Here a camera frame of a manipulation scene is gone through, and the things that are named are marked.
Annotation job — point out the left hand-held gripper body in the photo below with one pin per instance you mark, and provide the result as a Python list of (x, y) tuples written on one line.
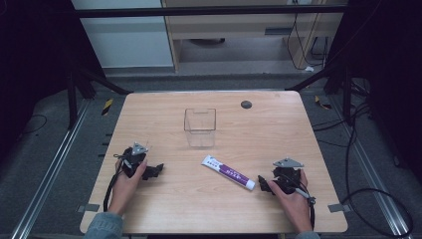
[(132, 158)]

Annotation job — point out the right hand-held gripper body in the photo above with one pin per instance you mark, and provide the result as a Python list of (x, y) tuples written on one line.
[(288, 176)]

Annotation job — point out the white and purple toothpaste tube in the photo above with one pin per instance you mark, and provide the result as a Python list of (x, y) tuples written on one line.
[(229, 172)]

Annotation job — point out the clear plastic container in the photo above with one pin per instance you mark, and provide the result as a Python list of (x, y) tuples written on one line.
[(200, 127)]

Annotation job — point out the person's left hand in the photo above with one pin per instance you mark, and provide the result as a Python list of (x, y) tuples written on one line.
[(126, 187)]

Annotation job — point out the person's right hand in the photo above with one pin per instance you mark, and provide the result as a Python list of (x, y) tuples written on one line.
[(293, 207)]

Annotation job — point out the yellow and black striped tape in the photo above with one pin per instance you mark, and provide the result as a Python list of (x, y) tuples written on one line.
[(107, 107), (322, 103)]

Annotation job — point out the dark round table cap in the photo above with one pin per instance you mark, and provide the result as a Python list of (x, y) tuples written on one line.
[(246, 104)]

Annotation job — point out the black metal stand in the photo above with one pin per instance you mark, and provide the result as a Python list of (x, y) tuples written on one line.
[(346, 96), (71, 99)]

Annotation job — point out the white plug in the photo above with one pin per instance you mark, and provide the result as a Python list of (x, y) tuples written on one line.
[(309, 69)]

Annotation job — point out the white cabinet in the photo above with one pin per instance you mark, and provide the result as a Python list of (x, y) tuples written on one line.
[(126, 43)]

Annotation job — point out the black curtain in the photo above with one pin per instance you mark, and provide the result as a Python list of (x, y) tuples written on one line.
[(391, 66), (30, 66)]

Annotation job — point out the light wooden desk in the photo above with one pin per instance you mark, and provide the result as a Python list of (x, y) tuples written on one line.
[(232, 30)]

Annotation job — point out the black horizontal bar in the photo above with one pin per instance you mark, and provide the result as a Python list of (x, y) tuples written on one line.
[(205, 12)]

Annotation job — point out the grey metal table bracket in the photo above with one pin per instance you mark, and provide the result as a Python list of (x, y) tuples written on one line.
[(338, 208), (89, 208)]

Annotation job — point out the metal floor rail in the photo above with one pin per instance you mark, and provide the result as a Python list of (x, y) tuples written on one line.
[(49, 172), (371, 172)]

